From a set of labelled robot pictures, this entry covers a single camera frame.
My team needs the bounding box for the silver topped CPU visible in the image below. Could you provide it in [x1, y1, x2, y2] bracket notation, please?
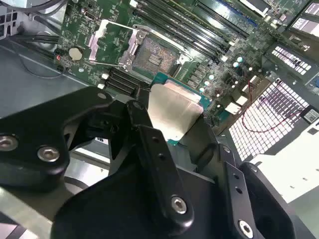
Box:
[147, 72, 214, 147]

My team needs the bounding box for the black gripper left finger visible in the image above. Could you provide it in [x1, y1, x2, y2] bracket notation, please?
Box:
[0, 84, 195, 237]

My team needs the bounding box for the metal locking lever wire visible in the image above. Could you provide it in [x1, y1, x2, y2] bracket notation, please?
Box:
[133, 24, 193, 63]

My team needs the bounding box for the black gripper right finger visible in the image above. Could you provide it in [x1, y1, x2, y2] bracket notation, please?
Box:
[185, 116, 297, 239]

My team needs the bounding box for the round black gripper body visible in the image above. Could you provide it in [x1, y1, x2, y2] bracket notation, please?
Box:
[51, 161, 232, 239]

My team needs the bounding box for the metal socket cover frame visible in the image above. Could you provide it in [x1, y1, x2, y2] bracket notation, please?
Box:
[87, 19, 147, 69]

